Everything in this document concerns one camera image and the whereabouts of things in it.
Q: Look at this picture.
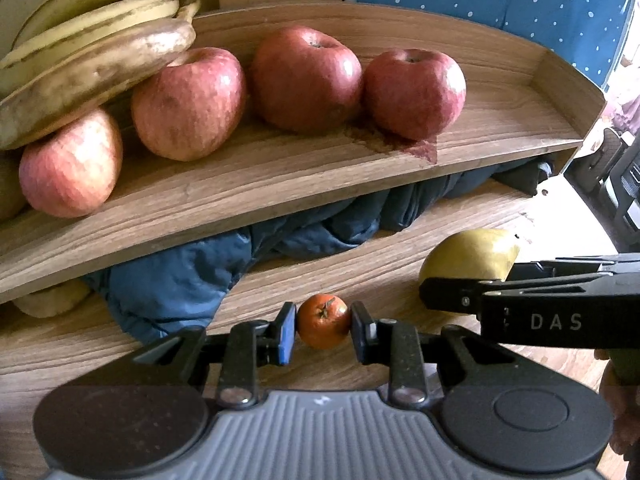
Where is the yellow green pear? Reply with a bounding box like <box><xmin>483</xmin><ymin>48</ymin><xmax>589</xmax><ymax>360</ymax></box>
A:
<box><xmin>419</xmin><ymin>229</ymin><xmax>520</xmax><ymax>284</ymax></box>

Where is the person's right hand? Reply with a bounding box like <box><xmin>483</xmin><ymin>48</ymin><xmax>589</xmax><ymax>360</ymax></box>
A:
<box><xmin>593</xmin><ymin>349</ymin><xmax>639</xmax><ymax>455</ymax></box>

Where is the dark blue cloth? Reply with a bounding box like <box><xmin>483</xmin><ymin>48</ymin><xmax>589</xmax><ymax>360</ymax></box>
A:
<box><xmin>82</xmin><ymin>155</ymin><xmax>555</xmax><ymax>344</ymax></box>

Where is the wooden curved shelf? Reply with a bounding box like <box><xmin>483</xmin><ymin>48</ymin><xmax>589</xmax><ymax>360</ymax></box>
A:
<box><xmin>1</xmin><ymin>2</ymin><xmax>605</xmax><ymax>300</ymax></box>

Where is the red apple rightmost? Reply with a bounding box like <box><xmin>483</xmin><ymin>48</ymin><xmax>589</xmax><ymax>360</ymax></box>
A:
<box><xmin>363</xmin><ymin>49</ymin><xmax>466</xmax><ymax>141</ymax></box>

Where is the pale red apple leftmost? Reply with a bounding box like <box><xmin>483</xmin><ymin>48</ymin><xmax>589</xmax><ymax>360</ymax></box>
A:
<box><xmin>18</xmin><ymin>108</ymin><xmax>124</xmax><ymax>218</ymax></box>

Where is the brown kiwi right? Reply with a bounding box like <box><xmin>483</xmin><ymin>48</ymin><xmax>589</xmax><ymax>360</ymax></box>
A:
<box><xmin>0</xmin><ymin>153</ymin><xmax>27</xmax><ymax>222</ymax></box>

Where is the spotted bottom banana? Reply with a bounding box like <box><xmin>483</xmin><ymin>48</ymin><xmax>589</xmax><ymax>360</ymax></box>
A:
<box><xmin>1</xmin><ymin>18</ymin><xmax>196</xmax><ymax>151</ymax></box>

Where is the yellow middle banana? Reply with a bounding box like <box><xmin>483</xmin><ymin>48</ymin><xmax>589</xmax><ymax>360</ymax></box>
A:
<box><xmin>1</xmin><ymin>0</ymin><xmax>202</xmax><ymax>98</ymax></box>

